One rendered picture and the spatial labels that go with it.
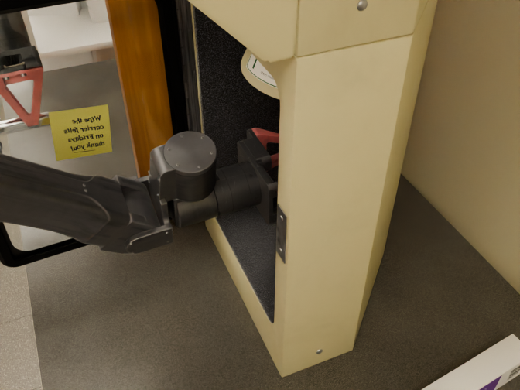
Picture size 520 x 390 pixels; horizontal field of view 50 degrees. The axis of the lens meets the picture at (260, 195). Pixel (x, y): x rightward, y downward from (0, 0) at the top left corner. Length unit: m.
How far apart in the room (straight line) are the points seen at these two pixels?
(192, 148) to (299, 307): 0.23
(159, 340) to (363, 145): 0.44
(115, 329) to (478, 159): 0.63
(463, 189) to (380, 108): 0.52
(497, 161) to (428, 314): 0.27
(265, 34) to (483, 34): 0.54
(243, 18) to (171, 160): 0.22
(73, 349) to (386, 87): 0.57
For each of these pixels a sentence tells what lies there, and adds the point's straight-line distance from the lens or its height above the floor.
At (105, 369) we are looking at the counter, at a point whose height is 0.94.
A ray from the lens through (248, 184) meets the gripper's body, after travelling 0.67.
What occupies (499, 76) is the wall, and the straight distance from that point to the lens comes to 0.91.
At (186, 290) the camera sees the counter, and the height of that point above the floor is 0.94.
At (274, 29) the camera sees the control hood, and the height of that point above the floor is 1.44.
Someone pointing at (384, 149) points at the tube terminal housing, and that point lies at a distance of 0.56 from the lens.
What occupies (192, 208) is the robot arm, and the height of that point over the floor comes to 1.18.
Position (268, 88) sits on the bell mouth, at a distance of 0.58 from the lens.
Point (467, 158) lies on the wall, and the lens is 1.00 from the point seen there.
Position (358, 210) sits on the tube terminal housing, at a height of 1.22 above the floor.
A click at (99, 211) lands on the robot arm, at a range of 0.60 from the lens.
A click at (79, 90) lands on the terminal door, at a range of 0.75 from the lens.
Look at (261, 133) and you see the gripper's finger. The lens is 0.72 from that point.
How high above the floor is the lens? 1.62
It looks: 41 degrees down
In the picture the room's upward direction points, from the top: straight up
